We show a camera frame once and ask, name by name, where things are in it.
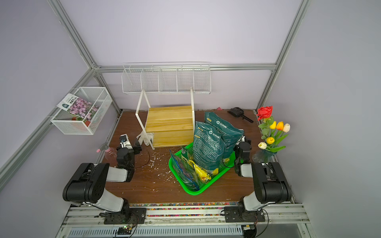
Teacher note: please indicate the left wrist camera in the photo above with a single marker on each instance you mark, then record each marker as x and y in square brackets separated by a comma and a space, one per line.
[124, 142]

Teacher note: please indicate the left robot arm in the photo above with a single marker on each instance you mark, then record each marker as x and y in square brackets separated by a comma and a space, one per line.
[88, 186]

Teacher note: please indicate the yellow fertilizer bag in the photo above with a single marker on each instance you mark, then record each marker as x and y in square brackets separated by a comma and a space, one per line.
[201, 173]
[187, 155]

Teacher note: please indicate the white wire side basket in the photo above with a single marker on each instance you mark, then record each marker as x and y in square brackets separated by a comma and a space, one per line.
[68, 125]

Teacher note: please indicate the white gloves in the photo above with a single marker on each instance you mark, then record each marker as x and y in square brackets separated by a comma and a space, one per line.
[145, 138]

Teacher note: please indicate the purple flower seed packet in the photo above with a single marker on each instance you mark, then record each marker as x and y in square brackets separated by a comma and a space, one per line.
[79, 108]

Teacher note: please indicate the green seed bag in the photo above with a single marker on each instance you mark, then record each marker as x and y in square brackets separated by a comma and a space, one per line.
[184, 173]

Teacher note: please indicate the white wooden shelf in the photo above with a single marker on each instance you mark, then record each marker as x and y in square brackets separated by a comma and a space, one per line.
[172, 126]

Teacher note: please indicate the metal base rail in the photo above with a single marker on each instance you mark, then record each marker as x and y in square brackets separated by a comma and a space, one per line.
[188, 220]

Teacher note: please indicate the artificial flower bouquet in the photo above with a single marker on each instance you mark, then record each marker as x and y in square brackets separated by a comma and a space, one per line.
[273, 132]

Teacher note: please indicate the black small shovel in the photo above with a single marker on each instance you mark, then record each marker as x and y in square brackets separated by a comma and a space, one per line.
[239, 113]

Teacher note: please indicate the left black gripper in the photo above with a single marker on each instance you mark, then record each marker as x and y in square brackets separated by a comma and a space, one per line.
[137, 148]

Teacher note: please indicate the green plastic basket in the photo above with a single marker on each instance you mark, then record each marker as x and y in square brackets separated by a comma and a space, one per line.
[224, 167]

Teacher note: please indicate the pink spray bottle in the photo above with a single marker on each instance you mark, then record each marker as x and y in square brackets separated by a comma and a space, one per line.
[109, 153]

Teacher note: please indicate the white wire wall rack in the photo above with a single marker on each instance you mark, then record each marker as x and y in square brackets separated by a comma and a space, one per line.
[166, 77]

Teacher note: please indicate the dark green fertilizer bag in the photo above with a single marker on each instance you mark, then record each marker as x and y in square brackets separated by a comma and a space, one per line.
[230, 134]
[208, 147]

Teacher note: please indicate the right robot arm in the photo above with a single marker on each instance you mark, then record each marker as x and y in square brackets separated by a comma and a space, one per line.
[270, 187]

